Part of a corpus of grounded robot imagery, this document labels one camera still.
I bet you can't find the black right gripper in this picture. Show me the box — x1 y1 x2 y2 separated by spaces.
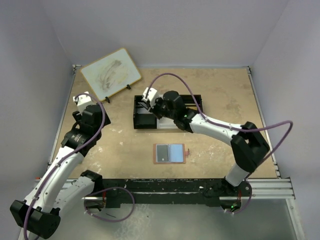
147 96 177 120

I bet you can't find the black card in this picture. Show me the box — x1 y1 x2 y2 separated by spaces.
156 144 169 163

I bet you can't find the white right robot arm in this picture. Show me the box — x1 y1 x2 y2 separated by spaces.
142 88 270 196

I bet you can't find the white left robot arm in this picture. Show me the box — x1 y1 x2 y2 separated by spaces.
10 104 111 240

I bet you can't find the white middle bin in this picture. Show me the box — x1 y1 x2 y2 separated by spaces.
156 117 178 130

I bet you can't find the black left bin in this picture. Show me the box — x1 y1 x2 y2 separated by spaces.
133 95 157 130

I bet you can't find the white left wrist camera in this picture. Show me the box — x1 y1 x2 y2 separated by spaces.
72 91 94 114

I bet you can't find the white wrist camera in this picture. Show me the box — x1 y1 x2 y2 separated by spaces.
72 91 94 114
142 87 159 107

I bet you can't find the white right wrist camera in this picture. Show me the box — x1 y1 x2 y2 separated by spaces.
142 87 159 107

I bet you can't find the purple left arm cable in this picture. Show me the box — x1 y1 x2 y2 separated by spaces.
22 93 106 240

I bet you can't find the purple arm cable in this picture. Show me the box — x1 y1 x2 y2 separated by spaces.
147 72 294 176
22 93 106 240

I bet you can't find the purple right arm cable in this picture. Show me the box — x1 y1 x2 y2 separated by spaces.
147 72 294 176

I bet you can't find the whiteboard with orange frame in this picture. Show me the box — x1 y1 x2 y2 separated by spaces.
80 47 142 101

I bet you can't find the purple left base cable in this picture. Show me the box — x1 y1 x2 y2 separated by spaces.
83 187 136 223

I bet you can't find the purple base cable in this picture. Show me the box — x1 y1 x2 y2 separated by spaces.
83 187 136 223
223 182 254 216

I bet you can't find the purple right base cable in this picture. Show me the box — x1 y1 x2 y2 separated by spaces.
223 182 254 216

